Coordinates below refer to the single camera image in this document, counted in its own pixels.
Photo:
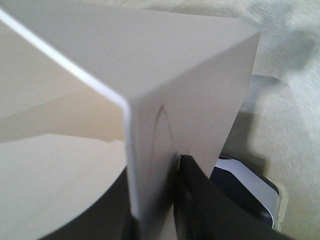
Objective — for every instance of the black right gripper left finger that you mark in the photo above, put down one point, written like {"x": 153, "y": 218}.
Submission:
{"x": 109, "y": 218}

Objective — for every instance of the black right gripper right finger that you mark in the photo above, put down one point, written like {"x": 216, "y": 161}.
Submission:
{"x": 203, "y": 212}

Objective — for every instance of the white plastic trash bin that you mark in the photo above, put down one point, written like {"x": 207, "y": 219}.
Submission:
{"x": 179, "y": 79}

